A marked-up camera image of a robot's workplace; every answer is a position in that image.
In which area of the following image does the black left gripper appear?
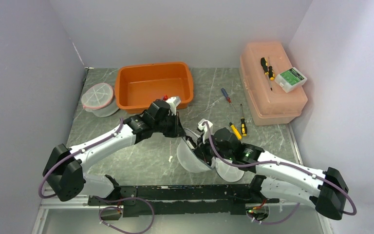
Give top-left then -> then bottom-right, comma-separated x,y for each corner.
153,111 -> 186,137

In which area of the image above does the black white bra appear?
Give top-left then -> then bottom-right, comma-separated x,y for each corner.
185,136 -> 207,163

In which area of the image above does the white mesh blue-zip laundry bag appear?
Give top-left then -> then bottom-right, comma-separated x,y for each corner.
177,128 -> 244,183

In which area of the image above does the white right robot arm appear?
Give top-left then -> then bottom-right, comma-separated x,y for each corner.
185,128 -> 349,220

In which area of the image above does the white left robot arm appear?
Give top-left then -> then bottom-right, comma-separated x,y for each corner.
43,97 -> 186,205

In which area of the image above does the white mesh pink-zip laundry bag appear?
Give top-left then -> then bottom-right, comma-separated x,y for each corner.
81,83 -> 119,117

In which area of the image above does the small yellow black screwdriver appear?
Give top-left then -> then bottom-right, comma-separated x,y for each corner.
227,117 -> 242,140

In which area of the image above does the black yellow screwdriver on table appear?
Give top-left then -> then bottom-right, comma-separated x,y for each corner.
240,104 -> 248,137

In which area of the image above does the orange plastic tub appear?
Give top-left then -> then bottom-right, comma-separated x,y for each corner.
114,61 -> 194,114

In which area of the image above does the blue red screwdriver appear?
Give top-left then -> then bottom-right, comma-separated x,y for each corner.
221,88 -> 232,104

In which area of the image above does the thin black yellow screwdriver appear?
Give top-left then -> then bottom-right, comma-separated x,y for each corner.
267,57 -> 275,91

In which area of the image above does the translucent pink storage box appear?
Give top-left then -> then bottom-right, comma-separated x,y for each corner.
239,41 -> 308,126

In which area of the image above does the large black yellow screwdriver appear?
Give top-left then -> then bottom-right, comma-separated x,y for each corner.
260,57 -> 269,75

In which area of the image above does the white green small box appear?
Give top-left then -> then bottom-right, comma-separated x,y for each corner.
274,67 -> 307,93

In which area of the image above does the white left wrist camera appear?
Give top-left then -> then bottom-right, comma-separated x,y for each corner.
162,95 -> 181,115

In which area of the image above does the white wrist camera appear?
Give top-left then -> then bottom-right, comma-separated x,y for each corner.
198,118 -> 213,139
162,95 -> 181,115

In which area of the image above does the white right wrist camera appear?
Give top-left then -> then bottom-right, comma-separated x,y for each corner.
198,118 -> 213,139

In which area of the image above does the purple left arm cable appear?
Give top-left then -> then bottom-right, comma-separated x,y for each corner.
37,117 -> 125,199

